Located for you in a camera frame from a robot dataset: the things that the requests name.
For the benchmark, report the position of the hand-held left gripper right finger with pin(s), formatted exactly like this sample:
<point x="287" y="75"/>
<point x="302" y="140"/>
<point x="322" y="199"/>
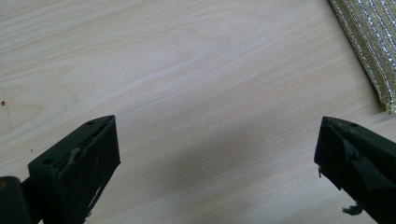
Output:
<point x="361" y="161"/>

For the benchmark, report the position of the green silver striped cloth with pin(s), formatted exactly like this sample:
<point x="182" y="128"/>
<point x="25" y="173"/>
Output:
<point x="373" y="40"/>

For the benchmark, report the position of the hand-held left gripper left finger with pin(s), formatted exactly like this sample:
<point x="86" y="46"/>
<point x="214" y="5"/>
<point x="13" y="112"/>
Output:
<point x="74" y="174"/>

